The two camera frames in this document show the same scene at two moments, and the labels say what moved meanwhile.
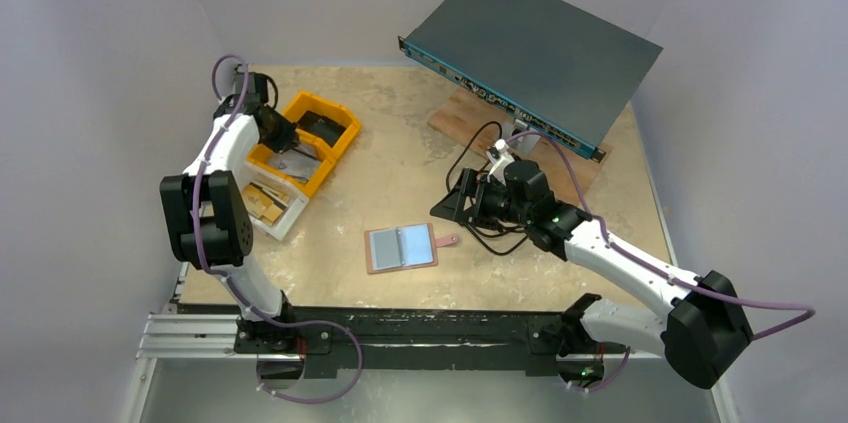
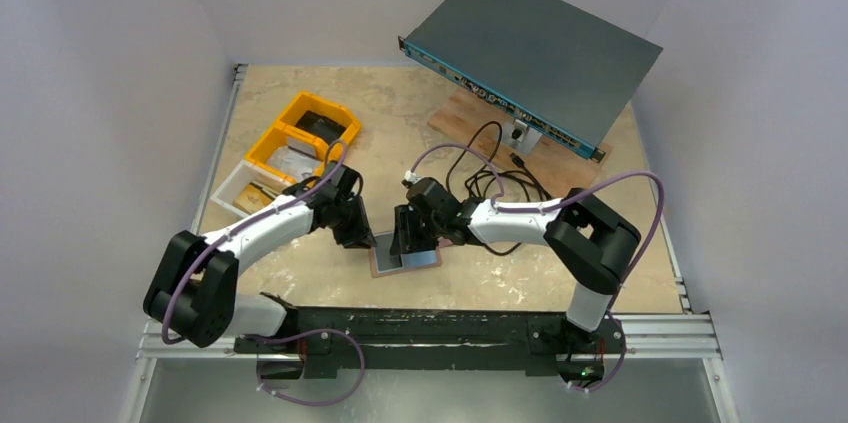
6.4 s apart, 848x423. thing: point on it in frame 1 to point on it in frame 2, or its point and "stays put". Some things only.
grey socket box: x=524 y=144 stays put
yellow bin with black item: x=325 y=121 stays put
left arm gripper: x=287 y=137 to x=360 y=234
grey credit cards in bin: x=300 y=161 stays put
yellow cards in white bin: x=260 y=204 stays put
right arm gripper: x=468 y=193 to x=409 y=224
